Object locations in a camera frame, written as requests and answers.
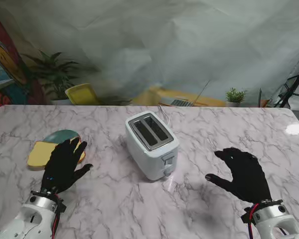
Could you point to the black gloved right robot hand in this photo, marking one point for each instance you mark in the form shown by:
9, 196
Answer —
246, 176

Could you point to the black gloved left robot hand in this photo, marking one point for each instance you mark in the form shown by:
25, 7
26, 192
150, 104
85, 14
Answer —
59, 164

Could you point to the yellow toast slice orange crust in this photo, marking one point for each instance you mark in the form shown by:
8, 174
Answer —
40, 155
81, 150

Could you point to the white two-slot toaster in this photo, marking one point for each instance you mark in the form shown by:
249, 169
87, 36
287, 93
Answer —
144, 159

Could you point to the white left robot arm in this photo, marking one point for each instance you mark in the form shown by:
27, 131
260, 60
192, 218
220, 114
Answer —
27, 219

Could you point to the teal round plate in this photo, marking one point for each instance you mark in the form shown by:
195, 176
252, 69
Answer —
62, 134

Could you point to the yellow plastic chair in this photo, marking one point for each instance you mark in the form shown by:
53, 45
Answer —
82, 94

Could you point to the thin dark laptop screen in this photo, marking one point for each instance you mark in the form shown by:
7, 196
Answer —
260, 98

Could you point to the small green potted plant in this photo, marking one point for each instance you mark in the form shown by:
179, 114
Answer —
235, 95

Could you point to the large green potted plant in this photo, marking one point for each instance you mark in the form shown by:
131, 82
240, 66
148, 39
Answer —
56, 72

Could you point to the black light stand tripod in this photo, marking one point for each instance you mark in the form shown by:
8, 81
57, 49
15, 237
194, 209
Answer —
292, 90

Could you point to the open silver laptop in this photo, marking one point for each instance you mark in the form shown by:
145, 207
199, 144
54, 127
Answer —
179, 101

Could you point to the yellow wooden desk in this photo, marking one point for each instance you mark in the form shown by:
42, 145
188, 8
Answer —
149, 95

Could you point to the colourful smiley mural panel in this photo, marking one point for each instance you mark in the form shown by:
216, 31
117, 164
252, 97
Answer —
5, 57

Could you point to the white crumpled backdrop sheet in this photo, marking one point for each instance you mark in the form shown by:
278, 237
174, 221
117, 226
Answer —
164, 37

